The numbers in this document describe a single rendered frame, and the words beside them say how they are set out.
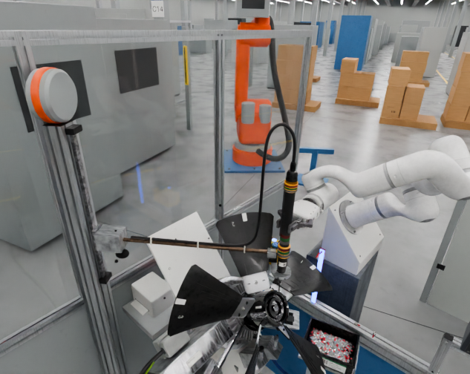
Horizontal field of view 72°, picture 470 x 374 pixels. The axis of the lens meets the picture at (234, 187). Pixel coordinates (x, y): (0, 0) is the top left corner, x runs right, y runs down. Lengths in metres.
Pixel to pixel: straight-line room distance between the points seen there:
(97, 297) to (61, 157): 0.60
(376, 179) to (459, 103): 8.02
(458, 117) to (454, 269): 6.46
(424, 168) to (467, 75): 7.94
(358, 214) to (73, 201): 1.29
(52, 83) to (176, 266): 0.74
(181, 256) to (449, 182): 0.96
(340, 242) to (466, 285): 1.53
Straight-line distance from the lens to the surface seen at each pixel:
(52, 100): 1.06
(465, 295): 3.18
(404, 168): 1.14
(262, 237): 1.22
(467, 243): 2.94
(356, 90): 10.30
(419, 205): 1.60
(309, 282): 1.37
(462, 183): 1.23
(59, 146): 1.12
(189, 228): 1.35
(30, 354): 1.67
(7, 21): 3.36
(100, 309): 1.50
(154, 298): 1.58
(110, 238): 1.22
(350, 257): 1.79
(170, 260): 1.28
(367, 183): 1.17
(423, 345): 2.98
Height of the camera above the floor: 2.08
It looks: 27 degrees down
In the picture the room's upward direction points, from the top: 1 degrees clockwise
